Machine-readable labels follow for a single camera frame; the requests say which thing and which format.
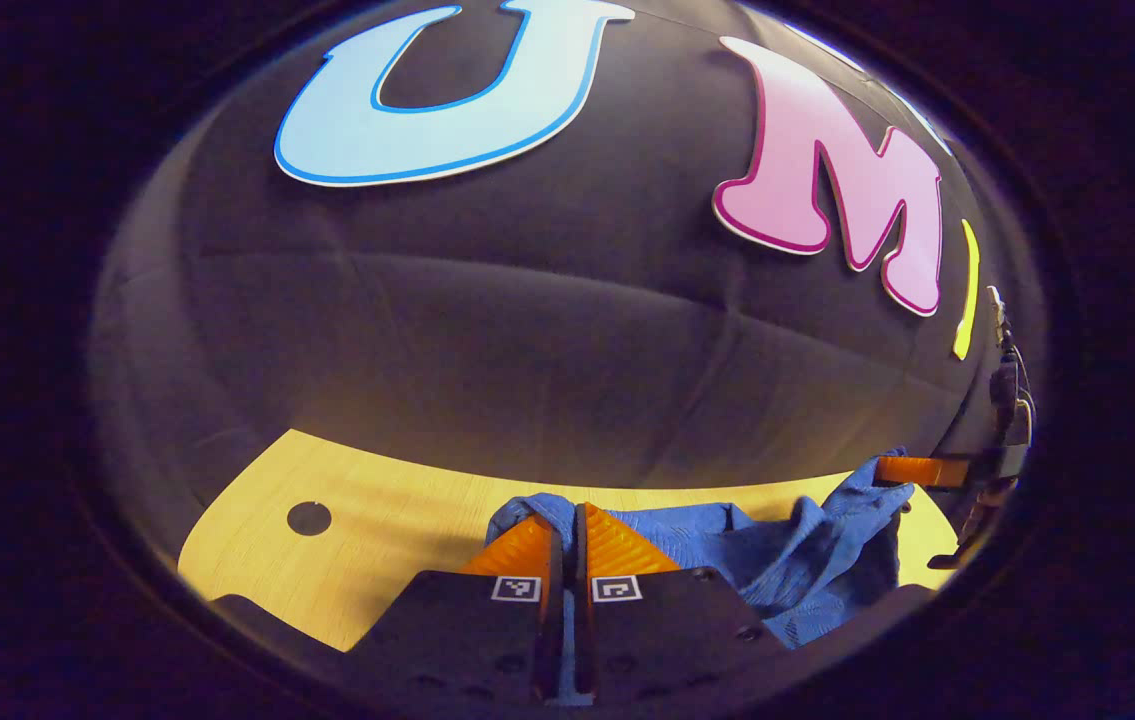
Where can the blue jacket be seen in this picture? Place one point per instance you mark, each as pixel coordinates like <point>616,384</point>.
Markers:
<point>807,560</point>

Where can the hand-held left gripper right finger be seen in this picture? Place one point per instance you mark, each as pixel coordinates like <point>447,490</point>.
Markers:
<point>582,600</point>

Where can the black backdrop cloth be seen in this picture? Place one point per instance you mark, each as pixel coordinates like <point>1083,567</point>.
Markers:
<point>527,330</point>

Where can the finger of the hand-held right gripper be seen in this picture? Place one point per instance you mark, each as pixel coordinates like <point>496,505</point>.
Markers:
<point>927,470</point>

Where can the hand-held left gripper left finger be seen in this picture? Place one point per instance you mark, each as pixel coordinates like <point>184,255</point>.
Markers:
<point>553,600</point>

